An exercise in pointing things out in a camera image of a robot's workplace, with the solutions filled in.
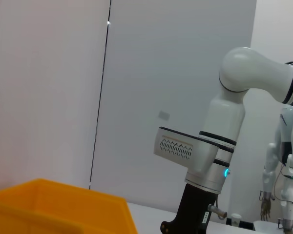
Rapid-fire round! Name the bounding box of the white humanoid robot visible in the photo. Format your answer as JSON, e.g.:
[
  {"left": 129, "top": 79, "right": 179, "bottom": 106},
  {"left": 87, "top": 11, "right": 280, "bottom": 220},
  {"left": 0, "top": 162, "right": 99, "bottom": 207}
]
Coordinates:
[{"left": 259, "top": 104, "right": 293, "bottom": 234}]

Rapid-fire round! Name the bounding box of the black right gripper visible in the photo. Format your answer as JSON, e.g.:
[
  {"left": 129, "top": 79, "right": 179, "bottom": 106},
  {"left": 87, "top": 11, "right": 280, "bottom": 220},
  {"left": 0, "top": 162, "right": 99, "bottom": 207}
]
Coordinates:
[{"left": 160, "top": 184, "right": 218, "bottom": 234}]

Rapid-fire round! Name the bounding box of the low black box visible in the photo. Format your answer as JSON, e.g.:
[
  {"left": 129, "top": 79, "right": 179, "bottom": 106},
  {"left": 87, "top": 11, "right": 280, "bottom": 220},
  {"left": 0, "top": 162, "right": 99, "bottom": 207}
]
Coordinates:
[{"left": 225, "top": 217, "right": 256, "bottom": 231}]

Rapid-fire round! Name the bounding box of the yellow plastic bin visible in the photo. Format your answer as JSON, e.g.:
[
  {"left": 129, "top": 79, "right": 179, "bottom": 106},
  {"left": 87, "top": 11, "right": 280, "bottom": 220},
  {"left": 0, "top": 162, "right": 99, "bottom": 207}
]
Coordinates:
[{"left": 0, "top": 178, "right": 139, "bottom": 234}]

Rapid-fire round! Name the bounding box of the white paper cup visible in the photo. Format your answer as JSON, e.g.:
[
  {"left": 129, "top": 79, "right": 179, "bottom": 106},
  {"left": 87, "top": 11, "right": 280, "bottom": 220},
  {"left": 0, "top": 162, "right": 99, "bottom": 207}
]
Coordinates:
[{"left": 230, "top": 213, "right": 243, "bottom": 227}]

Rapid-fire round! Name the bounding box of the right gripper cable with plug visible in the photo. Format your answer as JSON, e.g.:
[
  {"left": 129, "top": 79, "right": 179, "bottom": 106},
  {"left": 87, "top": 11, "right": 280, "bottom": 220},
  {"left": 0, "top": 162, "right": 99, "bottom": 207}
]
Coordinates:
[{"left": 207, "top": 194, "right": 228, "bottom": 219}]

